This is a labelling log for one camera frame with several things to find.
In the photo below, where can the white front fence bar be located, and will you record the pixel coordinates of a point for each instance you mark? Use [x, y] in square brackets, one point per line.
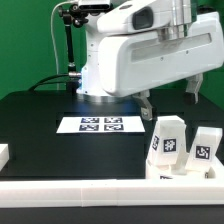
[91, 193]

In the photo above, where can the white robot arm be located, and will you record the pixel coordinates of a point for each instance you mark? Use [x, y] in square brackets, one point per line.
[184, 14]

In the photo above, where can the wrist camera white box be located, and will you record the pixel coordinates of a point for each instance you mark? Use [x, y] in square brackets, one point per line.
[134, 16]

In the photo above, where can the white left fence piece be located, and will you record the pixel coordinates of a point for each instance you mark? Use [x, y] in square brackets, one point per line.
[4, 155]

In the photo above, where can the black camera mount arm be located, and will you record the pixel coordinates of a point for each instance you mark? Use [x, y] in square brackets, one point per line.
[72, 17]

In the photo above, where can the white marker base plate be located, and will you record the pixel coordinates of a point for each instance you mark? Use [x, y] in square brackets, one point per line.
[108, 124]

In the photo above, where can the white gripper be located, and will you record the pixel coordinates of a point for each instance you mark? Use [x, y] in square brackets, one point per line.
[133, 63]

